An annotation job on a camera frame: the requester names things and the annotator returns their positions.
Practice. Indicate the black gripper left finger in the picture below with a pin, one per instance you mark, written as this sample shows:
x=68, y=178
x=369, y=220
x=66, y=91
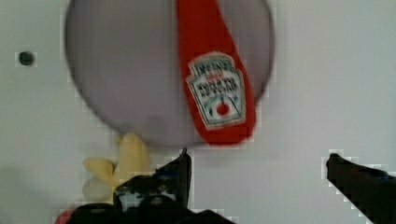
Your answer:
x=160, y=198

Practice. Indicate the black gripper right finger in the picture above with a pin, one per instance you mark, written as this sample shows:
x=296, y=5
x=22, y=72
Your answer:
x=371, y=190

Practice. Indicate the red felt ketchup bottle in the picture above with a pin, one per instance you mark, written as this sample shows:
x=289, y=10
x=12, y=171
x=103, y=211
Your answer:
x=215, y=81

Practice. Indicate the lavender round plate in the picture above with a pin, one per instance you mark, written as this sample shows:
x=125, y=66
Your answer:
x=123, y=59

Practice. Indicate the yellow peeled banana toy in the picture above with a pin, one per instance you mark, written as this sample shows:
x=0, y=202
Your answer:
x=133, y=159

